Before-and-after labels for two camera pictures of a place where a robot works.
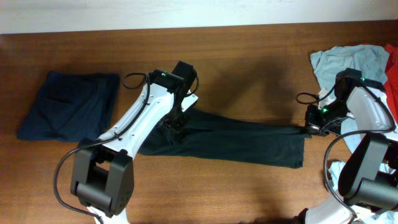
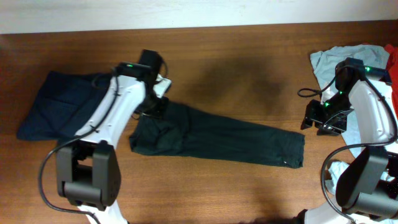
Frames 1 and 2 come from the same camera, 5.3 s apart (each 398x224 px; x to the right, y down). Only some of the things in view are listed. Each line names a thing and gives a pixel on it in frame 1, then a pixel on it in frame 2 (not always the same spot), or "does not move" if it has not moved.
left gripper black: x=178 y=123 to x=160 y=112
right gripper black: x=312 y=124 does not move
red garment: x=391 y=88 does not move
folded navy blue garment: x=72 y=107 does not move
